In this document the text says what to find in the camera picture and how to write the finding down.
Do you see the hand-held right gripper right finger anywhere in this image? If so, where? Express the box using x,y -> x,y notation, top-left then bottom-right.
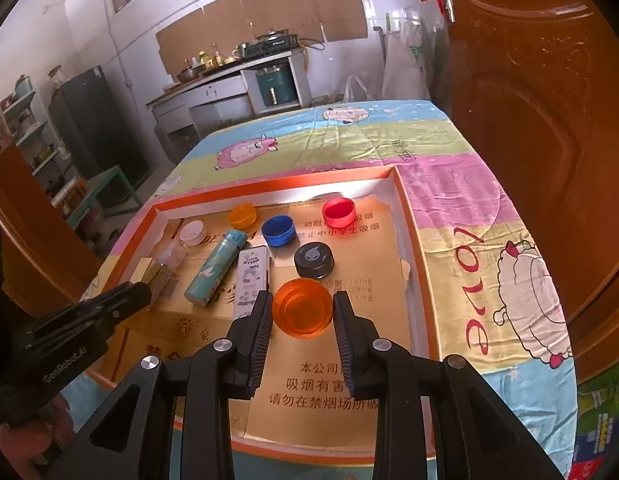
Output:
332,290 -> 565,480

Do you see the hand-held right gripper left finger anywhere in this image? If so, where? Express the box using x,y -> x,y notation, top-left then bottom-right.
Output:
66,289 -> 274,480

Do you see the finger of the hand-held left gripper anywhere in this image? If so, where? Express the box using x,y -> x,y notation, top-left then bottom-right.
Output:
76,281 -> 154,333

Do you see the gold shiny box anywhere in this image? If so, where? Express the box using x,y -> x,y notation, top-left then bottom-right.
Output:
132,257 -> 157,291

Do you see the large orange translucent cap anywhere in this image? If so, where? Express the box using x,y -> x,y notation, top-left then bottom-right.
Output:
272,279 -> 335,339

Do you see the white printed box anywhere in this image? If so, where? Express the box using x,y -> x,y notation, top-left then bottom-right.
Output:
232,246 -> 271,321

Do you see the teal printed can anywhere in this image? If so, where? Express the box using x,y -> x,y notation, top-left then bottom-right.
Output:
183,230 -> 248,306

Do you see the white bottle cap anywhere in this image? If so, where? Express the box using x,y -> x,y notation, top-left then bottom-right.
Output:
180,221 -> 207,247

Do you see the black bottle cap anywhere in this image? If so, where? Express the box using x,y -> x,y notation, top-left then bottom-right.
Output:
294,241 -> 337,281

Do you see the blue bottle cap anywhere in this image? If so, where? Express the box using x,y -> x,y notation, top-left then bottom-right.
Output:
262,215 -> 296,247

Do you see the small yellow-orange bottle cap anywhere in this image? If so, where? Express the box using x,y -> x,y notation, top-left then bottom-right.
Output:
228,202 -> 258,231

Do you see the red bottle cap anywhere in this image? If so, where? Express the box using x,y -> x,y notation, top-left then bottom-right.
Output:
323,198 -> 356,228

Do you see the shallow orange-rimmed cardboard tray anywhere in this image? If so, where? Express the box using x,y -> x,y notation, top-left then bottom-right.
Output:
84,164 -> 440,461

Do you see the person's left hand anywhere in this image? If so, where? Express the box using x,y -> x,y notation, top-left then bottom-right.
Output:
0,387 -> 82,480

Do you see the brown cardboard liner sheet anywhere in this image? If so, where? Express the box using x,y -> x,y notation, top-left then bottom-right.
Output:
124,200 -> 413,441

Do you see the green stool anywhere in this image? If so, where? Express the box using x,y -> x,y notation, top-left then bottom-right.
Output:
64,166 -> 145,231

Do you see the dark grey refrigerator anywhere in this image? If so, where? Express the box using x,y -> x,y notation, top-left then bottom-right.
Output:
49,66 -> 150,191

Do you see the storage shelf rack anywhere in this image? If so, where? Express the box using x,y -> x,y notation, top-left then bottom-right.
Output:
0,75 -> 65,201

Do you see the cartoon sheep printed blanket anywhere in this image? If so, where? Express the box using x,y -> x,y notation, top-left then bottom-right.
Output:
89,99 -> 577,480

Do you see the white kitchen counter cabinet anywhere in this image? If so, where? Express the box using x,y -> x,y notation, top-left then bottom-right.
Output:
146,52 -> 313,156

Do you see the green air fryer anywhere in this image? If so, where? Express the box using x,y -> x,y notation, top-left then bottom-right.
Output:
256,67 -> 295,107

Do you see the white plastic bag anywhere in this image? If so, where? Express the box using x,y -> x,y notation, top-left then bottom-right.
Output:
344,75 -> 375,103

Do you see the blue printed carton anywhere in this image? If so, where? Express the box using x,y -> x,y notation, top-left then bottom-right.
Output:
575,400 -> 619,467

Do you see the black gas stove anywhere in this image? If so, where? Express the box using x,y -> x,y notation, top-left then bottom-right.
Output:
238,32 -> 298,58

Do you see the white plastic sack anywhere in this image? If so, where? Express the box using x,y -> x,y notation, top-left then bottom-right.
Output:
382,20 -> 430,101

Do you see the brown wooden door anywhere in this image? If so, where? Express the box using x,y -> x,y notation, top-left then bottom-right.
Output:
433,0 -> 619,386

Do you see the wooden door frame jamb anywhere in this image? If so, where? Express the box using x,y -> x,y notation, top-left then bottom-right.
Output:
0,125 -> 105,321

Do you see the cardboard sheet on wall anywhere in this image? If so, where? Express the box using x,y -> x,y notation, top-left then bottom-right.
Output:
156,0 -> 369,76

